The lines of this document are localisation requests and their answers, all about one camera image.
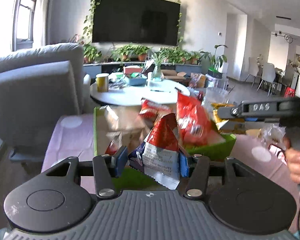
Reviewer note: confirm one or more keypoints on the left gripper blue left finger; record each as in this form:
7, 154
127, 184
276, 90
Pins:
118, 161

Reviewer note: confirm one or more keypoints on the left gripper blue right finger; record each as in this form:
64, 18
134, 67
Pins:
184, 167

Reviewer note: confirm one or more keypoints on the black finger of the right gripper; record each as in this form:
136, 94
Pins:
265, 110

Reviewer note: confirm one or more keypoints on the red white blue snack bag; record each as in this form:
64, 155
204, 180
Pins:
158, 155

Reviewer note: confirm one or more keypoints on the yellow chip bag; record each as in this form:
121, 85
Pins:
234, 126

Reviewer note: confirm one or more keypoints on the person's right hand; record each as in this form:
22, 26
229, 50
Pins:
293, 160

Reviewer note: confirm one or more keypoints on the red plastic stool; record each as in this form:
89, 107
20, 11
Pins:
289, 92

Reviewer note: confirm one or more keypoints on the green cardboard box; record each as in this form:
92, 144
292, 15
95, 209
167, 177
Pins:
132, 179

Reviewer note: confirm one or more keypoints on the clear bread bag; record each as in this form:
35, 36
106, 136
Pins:
126, 128

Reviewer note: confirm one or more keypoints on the white dining chair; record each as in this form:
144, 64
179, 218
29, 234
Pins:
269, 76

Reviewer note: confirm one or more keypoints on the large red snack bag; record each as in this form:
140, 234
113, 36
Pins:
194, 124

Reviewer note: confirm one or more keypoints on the red checkered cookie bag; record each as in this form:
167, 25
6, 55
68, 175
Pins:
151, 110

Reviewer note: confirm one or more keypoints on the blue tray on table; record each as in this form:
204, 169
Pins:
135, 81

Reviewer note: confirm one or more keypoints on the white round coffee table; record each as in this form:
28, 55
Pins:
162, 92

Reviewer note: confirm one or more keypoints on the yellow canister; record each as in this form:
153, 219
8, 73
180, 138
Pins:
102, 82

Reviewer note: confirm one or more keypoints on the glass vase with plant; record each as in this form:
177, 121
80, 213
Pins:
157, 60

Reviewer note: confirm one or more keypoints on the open cardboard box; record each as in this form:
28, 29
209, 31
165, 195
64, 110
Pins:
173, 75

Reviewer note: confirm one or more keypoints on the grey sofa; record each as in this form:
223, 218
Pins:
37, 87

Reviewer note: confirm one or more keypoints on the black wall television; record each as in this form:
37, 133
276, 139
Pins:
136, 21

